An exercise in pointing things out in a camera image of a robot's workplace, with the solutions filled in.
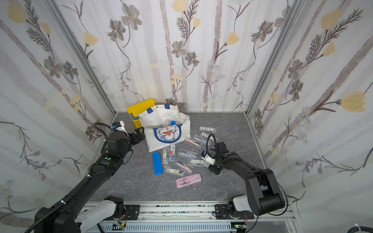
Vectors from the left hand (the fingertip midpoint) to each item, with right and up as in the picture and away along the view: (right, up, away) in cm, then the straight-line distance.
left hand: (139, 129), depth 79 cm
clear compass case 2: (+27, -17, +17) cm, 36 cm away
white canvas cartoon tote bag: (+8, -5, +9) cm, 13 cm away
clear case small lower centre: (+19, -26, +9) cm, 33 cm away
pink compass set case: (+28, -30, +5) cm, 41 cm away
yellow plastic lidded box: (-13, +14, +28) cm, 34 cm away
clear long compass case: (+38, -21, +11) cm, 45 cm away
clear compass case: (+42, -1, +29) cm, 51 cm away
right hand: (+44, -22, +12) cm, 51 cm away
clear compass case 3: (+12, -16, +17) cm, 26 cm away
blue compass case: (+7, -22, +14) cm, 27 cm away
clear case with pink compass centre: (+25, -23, +11) cm, 36 cm away
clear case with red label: (+17, -18, +15) cm, 29 cm away
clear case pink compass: (+12, +4, +25) cm, 28 cm away
